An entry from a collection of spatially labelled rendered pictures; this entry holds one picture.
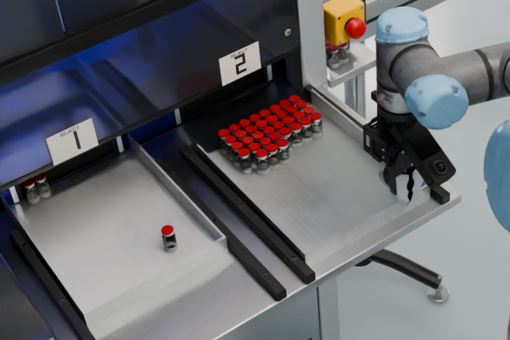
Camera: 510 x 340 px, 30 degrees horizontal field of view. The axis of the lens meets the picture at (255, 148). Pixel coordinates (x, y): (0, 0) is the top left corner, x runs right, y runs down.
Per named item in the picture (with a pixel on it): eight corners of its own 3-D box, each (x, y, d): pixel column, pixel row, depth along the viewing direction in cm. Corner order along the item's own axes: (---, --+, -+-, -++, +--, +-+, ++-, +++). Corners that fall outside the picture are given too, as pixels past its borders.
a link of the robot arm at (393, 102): (437, 80, 142) (395, 102, 139) (436, 104, 145) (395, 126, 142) (404, 58, 147) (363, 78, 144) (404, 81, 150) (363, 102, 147)
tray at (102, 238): (4, 209, 170) (-1, 194, 168) (132, 147, 180) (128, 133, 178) (88, 328, 148) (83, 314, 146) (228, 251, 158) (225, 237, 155)
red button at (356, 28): (340, 36, 185) (339, 18, 182) (356, 28, 187) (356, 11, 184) (352, 44, 183) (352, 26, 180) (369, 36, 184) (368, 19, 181)
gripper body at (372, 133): (398, 133, 158) (398, 76, 151) (432, 161, 153) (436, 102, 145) (362, 153, 156) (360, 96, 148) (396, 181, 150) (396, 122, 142)
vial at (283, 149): (275, 160, 173) (273, 141, 170) (285, 155, 174) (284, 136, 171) (282, 166, 172) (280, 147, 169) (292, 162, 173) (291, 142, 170)
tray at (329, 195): (199, 159, 176) (196, 145, 174) (313, 103, 185) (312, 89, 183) (306, 269, 153) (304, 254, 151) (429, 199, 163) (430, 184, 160)
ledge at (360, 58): (291, 58, 200) (290, 50, 199) (339, 34, 205) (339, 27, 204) (331, 88, 191) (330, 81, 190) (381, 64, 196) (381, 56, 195)
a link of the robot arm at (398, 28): (387, 39, 132) (366, 8, 138) (387, 102, 139) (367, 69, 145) (440, 27, 133) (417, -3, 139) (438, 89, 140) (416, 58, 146)
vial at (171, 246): (162, 247, 159) (158, 229, 157) (173, 241, 160) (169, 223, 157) (168, 255, 158) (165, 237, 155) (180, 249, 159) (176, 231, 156)
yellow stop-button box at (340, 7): (314, 31, 190) (313, 1, 185) (343, 18, 192) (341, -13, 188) (338, 48, 185) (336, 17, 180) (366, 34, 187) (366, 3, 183)
